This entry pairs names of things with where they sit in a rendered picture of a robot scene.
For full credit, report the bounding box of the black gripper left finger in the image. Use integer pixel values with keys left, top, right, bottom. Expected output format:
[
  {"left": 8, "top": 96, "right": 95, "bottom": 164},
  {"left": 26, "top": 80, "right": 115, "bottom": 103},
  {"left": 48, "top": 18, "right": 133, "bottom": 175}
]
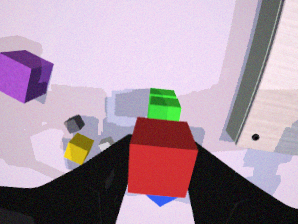
[{"left": 0, "top": 135, "right": 132, "bottom": 224}]

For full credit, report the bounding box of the red block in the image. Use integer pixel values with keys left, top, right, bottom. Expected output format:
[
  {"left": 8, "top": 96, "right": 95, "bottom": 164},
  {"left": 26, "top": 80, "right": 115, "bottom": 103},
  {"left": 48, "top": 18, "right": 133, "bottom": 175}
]
[{"left": 126, "top": 117, "right": 198, "bottom": 197}]

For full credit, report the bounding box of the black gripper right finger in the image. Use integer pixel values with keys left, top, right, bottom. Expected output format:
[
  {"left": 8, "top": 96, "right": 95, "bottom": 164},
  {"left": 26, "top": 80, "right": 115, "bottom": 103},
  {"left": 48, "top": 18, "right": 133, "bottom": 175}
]
[{"left": 188, "top": 141, "right": 298, "bottom": 224}]

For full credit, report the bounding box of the purple block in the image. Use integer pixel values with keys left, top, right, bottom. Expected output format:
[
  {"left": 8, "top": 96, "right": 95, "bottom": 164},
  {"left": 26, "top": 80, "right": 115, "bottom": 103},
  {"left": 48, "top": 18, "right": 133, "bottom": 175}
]
[{"left": 0, "top": 51, "right": 53, "bottom": 104}]

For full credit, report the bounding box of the blue block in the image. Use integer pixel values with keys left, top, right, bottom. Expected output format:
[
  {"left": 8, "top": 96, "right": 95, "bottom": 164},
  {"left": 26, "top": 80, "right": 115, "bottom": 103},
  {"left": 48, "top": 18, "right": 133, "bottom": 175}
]
[{"left": 145, "top": 194, "right": 177, "bottom": 206}]

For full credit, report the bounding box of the small yellow block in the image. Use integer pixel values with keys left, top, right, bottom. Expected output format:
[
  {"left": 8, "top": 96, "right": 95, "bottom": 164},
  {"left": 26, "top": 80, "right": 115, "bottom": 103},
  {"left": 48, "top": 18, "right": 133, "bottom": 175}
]
[{"left": 64, "top": 133, "right": 94, "bottom": 165}]

